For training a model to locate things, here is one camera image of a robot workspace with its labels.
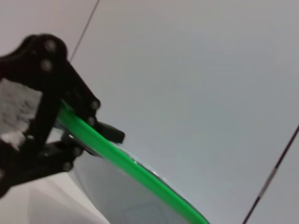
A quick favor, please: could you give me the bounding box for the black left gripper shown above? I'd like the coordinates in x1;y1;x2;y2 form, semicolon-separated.
0;34;126;197

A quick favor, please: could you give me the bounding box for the clear green-zip document bag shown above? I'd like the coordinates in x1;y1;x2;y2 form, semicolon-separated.
55;99;210;224

